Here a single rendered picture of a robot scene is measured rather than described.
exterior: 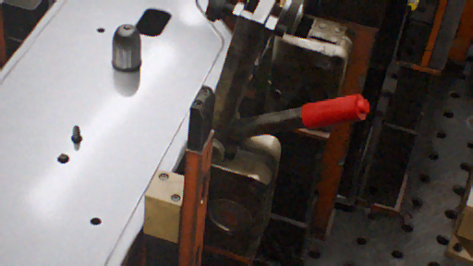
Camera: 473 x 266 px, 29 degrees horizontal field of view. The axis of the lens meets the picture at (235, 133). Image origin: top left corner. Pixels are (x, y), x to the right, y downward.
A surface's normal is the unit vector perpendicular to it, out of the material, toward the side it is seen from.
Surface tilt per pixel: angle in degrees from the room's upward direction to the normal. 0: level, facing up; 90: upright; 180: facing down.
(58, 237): 0
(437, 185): 0
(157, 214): 90
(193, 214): 90
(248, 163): 0
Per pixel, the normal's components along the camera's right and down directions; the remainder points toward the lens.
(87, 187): 0.09, -0.70
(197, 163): -0.31, 0.65
